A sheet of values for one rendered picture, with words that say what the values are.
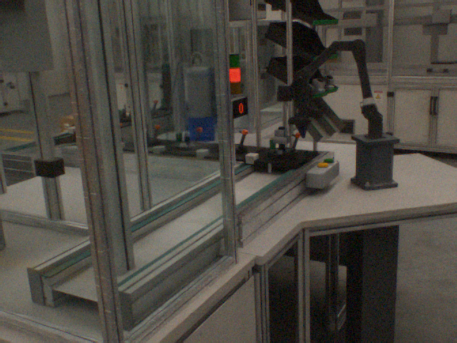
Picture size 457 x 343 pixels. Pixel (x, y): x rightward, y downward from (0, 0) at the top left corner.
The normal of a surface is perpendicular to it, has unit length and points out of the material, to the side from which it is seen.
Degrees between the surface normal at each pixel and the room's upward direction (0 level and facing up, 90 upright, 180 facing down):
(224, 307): 90
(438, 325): 0
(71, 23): 90
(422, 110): 90
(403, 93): 90
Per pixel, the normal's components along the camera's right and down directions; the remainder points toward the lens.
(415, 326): -0.04, -0.96
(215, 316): 0.87, 0.09
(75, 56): -0.49, 0.25
